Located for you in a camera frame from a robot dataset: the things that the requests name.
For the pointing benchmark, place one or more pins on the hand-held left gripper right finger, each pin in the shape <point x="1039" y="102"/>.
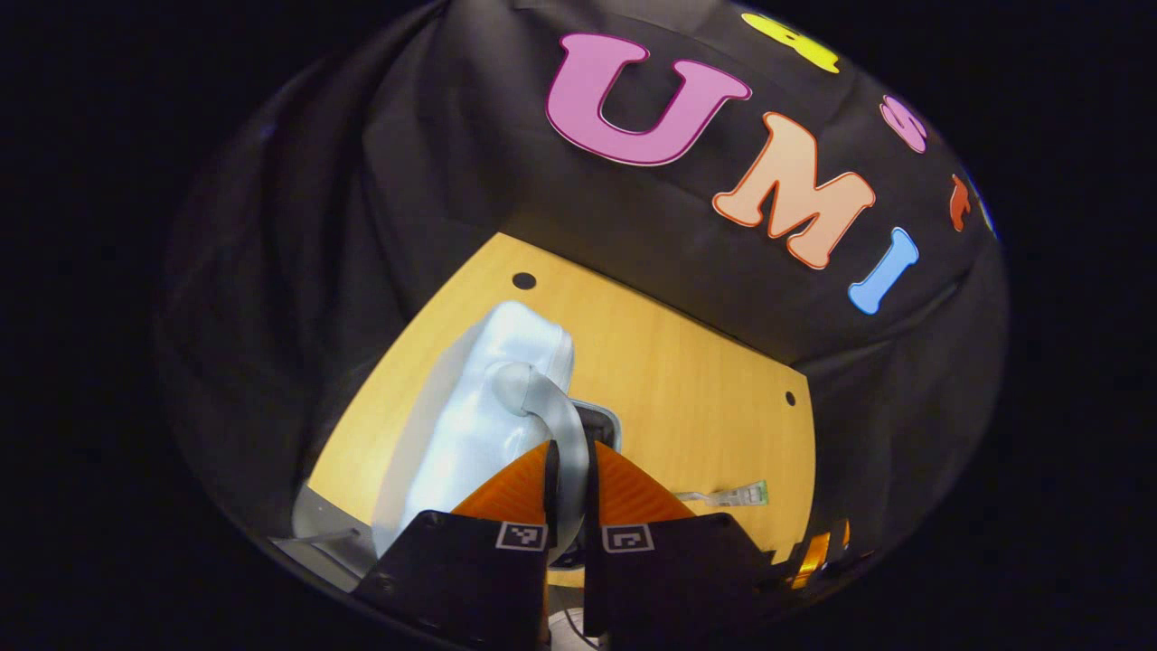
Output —
<point x="591" y="506"/>

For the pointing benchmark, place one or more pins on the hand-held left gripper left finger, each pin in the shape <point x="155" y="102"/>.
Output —
<point x="551" y="493"/>

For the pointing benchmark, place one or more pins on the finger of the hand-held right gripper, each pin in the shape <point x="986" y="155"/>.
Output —
<point x="813" y="551"/>

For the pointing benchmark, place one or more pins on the pale blue small suitcase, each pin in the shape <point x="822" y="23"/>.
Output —
<point x="488" y="416"/>

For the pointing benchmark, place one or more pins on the green cap skincare tube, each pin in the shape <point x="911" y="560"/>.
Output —
<point x="728" y="495"/>

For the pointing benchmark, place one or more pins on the black backdrop cloth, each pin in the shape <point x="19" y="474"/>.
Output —
<point x="407" y="181"/>

